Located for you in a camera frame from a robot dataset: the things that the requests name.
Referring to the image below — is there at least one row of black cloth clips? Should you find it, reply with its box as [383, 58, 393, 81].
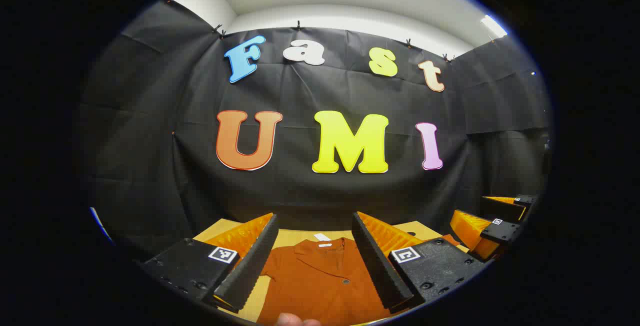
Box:
[165, 0, 497, 64]

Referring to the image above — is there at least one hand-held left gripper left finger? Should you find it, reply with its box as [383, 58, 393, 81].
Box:
[140, 212, 280, 314]

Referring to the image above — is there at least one rust orange buttoned shirt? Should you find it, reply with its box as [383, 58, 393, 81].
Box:
[256, 234, 462, 326]

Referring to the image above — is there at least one ceiling light panel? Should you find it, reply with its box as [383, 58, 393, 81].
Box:
[480, 15, 508, 39]

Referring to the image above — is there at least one black backdrop cloth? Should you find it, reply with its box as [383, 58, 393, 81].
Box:
[75, 0, 553, 261]

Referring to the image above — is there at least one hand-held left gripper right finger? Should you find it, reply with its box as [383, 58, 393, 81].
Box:
[351, 211, 487, 315]

